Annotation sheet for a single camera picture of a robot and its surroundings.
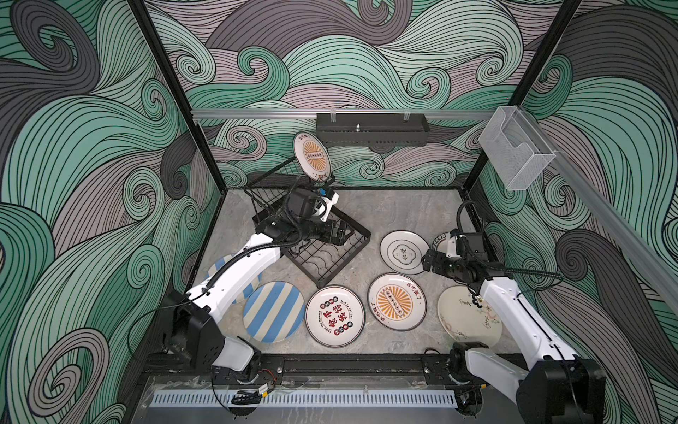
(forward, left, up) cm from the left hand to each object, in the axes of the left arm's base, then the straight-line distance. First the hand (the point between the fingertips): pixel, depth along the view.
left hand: (342, 224), depth 76 cm
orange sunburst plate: (+29, +11, +2) cm, 31 cm away
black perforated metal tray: (+38, -11, +8) cm, 41 cm away
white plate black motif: (+6, -23, -24) cm, 34 cm away
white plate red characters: (-18, +2, -25) cm, 31 cm away
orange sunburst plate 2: (-13, -19, -25) cm, 34 cm away
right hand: (-4, -30, -14) cm, 33 cm away
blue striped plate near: (-17, +22, -25) cm, 37 cm away
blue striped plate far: (-12, +34, -26) cm, 44 cm away
